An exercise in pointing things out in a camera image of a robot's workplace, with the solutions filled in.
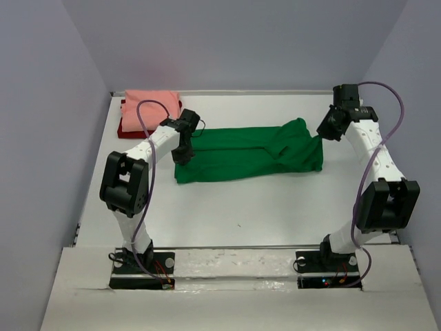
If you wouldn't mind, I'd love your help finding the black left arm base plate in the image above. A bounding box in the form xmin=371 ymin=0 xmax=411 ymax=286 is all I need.
xmin=107 ymin=250 xmax=175 ymax=290

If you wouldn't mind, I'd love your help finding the green t-shirt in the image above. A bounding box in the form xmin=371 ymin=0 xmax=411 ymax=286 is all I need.
xmin=174 ymin=118 xmax=324 ymax=184

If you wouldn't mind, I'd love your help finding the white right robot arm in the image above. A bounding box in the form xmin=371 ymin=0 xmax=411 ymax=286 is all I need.
xmin=317 ymin=84 xmax=420 ymax=270

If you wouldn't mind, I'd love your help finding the dark red folded t-shirt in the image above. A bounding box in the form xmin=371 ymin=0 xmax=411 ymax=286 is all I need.
xmin=117 ymin=99 xmax=183 ymax=139

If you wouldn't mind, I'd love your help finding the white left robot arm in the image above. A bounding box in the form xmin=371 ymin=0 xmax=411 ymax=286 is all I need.
xmin=99 ymin=109 xmax=201 ymax=274

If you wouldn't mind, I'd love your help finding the pink folded t-shirt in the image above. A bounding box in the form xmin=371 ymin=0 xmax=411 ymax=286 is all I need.
xmin=121 ymin=90 xmax=182 ymax=132

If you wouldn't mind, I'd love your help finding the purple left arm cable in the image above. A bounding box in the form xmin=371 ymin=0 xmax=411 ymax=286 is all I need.
xmin=130 ymin=99 xmax=176 ymax=287

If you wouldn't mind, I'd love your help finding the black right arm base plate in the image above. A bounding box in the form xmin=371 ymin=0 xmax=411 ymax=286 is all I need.
xmin=293 ymin=250 xmax=361 ymax=290

